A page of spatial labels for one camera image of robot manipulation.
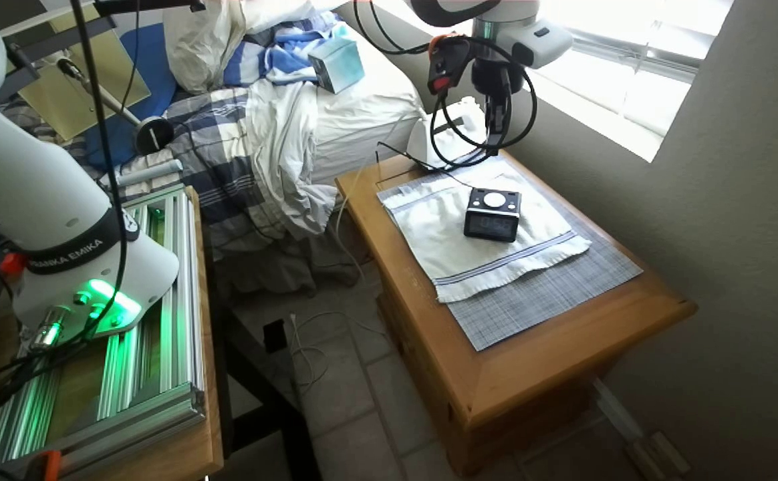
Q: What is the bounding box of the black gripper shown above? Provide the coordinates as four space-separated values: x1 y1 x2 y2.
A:
470 44 517 132

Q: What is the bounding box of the black alarm clock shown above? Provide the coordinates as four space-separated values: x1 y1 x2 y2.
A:
464 187 521 242

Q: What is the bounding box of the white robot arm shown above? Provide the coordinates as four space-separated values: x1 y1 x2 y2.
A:
0 40 184 349

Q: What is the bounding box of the white clothes iron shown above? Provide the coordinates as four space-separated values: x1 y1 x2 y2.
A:
406 95 488 171

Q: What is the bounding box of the white striped towel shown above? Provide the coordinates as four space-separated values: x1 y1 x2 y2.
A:
379 172 592 302

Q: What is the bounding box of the light blue tissue box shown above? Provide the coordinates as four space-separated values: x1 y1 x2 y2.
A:
310 36 363 92

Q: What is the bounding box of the bed with white sheet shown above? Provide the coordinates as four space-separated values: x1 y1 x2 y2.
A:
91 0 427 242

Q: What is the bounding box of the grey checked place mat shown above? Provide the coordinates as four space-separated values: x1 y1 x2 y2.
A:
378 151 648 353

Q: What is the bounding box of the wooden side table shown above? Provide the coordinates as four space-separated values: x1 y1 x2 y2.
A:
337 155 696 474

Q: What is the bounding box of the blue plaid blanket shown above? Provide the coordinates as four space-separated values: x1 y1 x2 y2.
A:
101 84 318 234

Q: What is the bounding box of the white pillow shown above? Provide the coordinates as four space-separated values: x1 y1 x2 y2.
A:
164 0 243 92

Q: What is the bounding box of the black iron power cord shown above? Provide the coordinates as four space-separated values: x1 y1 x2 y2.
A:
375 138 477 191

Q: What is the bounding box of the black camera stand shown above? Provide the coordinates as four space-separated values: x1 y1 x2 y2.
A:
0 0 210 155

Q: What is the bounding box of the aluminium rail frame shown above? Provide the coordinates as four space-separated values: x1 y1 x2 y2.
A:
0 187 206 474

